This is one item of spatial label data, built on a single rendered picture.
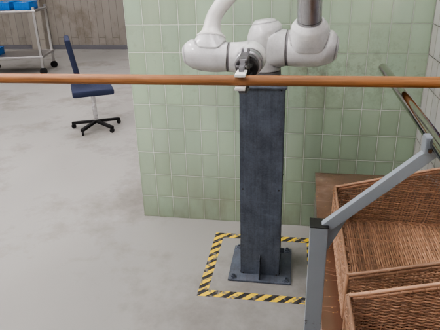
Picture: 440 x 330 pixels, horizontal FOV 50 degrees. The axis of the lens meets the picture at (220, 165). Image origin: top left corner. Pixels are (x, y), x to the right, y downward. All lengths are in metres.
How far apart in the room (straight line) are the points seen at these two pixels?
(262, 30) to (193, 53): 0.50
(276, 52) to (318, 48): 0.18
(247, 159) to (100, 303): 1.00
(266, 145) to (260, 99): 0.22
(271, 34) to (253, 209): 0.83
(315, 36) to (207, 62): 0.55
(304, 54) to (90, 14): 7.90
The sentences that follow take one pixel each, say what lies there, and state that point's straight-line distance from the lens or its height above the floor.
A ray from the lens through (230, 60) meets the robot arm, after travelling 1.63.
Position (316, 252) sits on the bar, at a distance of 1.12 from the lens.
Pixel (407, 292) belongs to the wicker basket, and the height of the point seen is 0.76.
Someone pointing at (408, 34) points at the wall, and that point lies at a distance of 2.63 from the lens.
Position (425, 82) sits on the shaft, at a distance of 1.38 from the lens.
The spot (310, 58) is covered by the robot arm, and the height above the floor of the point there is 1.12.
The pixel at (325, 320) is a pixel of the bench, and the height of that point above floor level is 0.58.
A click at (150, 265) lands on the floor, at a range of 2.64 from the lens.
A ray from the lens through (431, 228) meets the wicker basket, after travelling 1.91.
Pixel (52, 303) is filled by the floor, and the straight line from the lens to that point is 2.52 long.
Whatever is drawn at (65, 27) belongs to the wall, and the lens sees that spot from 9.96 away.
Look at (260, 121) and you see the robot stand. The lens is 2.13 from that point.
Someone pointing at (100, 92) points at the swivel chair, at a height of 0.40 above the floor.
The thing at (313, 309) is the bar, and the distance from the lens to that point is 1.22.
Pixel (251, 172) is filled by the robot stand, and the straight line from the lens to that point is 2.22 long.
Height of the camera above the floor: 1.50
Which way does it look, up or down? 23 degrees down
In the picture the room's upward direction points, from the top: 1 degrees counter-clockwise
